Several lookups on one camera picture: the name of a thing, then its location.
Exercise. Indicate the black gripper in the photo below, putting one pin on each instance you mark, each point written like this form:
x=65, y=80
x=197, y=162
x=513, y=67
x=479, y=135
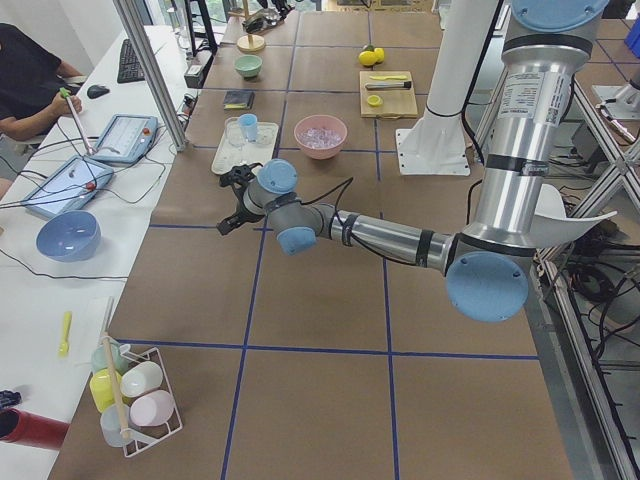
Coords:
x=241, y=201
x=282, y=6

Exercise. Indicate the steel ice scoop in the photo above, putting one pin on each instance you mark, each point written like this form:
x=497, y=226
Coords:
x=261, y=21

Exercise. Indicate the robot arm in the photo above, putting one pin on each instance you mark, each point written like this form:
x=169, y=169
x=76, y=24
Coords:
x=485, y=264

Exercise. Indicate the light blue plastic cup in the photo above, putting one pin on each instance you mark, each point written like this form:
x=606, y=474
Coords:
x=248, y=125

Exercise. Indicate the pile of ice cubes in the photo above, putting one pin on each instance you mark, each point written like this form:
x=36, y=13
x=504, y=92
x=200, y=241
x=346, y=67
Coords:
x=320, y=138

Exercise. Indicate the pink ice bowl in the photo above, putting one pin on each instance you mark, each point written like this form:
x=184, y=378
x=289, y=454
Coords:
x=319, y=121

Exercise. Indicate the white cup in rack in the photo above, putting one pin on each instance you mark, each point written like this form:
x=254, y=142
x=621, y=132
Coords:
x=141, y=379

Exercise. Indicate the pink cup in rack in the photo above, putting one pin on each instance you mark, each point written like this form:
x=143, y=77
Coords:
x=152, y=409

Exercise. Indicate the yellow cup in rack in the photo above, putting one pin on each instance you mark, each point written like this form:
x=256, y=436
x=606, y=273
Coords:
x=101, y=390

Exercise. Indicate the clear cup in rack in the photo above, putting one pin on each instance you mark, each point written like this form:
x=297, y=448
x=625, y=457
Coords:
x=111, y=428

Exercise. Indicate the cream bear tray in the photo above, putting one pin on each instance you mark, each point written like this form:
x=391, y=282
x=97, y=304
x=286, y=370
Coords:
x=261, y=151

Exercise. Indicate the wooden stand base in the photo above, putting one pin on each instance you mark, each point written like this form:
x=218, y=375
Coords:
x=249, y=43

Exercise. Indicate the clear wine glass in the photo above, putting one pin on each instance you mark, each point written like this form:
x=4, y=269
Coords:
x=235, y=135

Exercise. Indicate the green ceramic bowl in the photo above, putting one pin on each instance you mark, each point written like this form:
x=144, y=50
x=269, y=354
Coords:
x=248, y=65

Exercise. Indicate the yellow lemon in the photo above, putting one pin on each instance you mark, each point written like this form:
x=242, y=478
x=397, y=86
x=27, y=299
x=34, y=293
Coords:
x=367, y=58
x=380, y=54

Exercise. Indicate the black power adapter box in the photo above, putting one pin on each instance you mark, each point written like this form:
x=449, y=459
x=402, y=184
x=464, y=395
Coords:
x=198, y=69

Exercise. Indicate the teach pendant tablet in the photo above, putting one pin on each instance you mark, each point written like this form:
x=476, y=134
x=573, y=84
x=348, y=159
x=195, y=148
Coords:
x=126, y=139
x=69, y=188

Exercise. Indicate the lemon slice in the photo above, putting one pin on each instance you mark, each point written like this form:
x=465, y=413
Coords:
x=374, y=101

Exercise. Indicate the wooden cutting board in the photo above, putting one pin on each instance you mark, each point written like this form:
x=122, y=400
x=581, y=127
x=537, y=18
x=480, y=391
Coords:
x=397, y=103

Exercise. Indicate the yellow plastic knife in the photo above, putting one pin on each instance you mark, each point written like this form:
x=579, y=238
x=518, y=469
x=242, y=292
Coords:
x=388, y=77

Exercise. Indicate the steel muddler rod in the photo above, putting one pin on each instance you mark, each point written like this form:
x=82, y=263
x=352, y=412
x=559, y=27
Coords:
x=388, y=85

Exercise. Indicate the black keyboard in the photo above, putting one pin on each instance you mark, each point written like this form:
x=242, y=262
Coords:
x=129, y=68

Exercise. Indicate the blue bowl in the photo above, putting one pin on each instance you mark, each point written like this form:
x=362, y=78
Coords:
x=70, y=237

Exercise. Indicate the black computer mouse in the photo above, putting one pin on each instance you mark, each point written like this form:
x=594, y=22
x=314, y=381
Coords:
x=97, y=91

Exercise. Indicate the pointer stick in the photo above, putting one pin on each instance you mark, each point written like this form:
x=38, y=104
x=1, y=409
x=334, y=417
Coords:
x=77, y=122

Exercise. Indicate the yellow plastic spoon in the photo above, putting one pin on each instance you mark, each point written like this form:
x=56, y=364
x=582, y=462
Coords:
x=63, y=346

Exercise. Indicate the person in black shirt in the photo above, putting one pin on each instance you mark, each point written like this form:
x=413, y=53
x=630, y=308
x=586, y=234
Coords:
x=34, y=92

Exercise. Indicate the red cylinder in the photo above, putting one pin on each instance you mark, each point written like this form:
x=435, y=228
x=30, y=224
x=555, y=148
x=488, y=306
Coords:
x=29, y=429

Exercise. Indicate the aluminium frame post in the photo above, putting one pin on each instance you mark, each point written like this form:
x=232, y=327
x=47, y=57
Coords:
x=135, y=30

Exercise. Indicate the white wire cup rack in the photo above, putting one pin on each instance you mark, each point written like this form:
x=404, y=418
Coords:
x=119, y=358

